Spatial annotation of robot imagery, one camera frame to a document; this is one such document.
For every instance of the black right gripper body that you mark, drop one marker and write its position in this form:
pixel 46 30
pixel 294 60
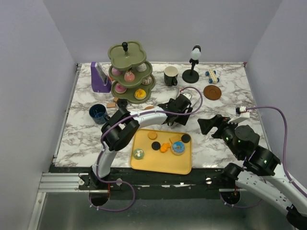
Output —
pixel 227 132

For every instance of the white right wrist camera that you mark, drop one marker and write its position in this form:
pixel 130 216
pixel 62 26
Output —
pixel 242 114

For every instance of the dark wooden coaster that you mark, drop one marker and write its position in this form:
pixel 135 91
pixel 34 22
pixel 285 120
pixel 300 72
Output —
pixel 212 92

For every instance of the purple snowball cake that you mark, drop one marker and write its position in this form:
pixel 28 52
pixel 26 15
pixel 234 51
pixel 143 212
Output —
pixel 116 72

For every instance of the blue frosted donut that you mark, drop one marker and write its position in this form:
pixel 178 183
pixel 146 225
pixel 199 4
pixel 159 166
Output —
pixel 178 148

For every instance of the yellow frosted donut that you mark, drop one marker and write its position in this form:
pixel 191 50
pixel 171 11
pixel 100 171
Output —
pixel 140 94

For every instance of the orange fish cookie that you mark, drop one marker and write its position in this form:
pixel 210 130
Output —
pixel 164 147

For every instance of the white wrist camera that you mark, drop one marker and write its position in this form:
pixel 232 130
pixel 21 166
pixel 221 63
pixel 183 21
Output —
pixel 186 95
pixel 242 114

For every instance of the metal serving tongs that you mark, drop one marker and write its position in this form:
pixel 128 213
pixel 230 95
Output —
pixel 195 101

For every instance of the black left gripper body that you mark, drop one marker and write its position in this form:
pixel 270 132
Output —
pixel 181 119

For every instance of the pink frosted donut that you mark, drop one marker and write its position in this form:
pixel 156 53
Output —
pixel 120 89

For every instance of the black patterned sandwich cookie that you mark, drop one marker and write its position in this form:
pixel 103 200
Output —
pixel 185 138

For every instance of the purple box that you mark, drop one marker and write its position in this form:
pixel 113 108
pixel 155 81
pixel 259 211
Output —
pixel 100 81

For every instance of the toy car blue wheels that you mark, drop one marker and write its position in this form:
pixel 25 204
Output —
pixel 213 79

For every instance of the light wooden coaster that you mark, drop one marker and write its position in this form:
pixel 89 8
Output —
pixel 149 107

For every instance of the black cream mug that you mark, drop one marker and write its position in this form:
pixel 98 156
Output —
pixel 170 76

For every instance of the rectangular beige biscuit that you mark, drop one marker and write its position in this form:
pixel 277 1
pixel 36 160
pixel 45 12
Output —
pixel 175 138

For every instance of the yellow serving tray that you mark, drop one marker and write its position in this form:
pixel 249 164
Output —
pixel 155 160

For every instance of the green tiered cake stand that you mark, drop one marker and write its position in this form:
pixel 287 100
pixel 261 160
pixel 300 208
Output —
pixel 127 56

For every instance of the green snowball cake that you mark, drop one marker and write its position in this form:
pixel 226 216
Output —
pixel 138 154

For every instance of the grey snowball cake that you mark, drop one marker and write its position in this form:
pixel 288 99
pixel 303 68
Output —
pixel 141 68

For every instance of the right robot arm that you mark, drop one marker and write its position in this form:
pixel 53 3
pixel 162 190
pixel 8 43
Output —
pixel 262 172

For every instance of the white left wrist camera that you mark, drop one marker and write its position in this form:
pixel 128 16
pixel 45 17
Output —
pixel 186 95

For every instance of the pink snowball cake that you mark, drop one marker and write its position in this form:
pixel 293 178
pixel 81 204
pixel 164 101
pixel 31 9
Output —
pixel 129 76

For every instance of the black lamp white bulb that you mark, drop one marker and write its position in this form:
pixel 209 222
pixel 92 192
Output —
pixel 191 75

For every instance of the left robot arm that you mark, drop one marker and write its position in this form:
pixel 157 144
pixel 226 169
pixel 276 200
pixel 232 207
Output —
pixel 119 130

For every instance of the round orange biscuit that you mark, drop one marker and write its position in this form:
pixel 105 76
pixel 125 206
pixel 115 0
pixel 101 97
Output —
pixel 152 135

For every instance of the dark blue mug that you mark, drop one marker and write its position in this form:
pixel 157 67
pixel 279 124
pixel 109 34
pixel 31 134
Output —
pixel 99 114

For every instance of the white sprinkled donut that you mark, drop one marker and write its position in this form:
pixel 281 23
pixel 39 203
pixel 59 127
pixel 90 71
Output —
pixel 147 80

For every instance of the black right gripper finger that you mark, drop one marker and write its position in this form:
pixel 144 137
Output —
pixel 207 124
pixel 217 134

